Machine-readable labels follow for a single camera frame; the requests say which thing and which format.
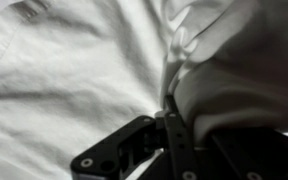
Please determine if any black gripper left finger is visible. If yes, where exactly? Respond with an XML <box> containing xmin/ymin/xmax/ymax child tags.
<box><xmin>69</xmin><ymin>94</ymin><xmax>200</xmax><ymax>180</ymax></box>

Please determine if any large white towel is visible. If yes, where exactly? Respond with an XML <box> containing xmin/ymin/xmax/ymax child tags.
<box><xmin>0</xmin><ymin>0</ymin><xmax>288</xmax><ymax>180</ymax></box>

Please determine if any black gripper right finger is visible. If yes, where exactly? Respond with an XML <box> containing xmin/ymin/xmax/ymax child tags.
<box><xmin>209</xmin><ymin>127</ymin><xmax>288</xmax><ymax>180</ymax></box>

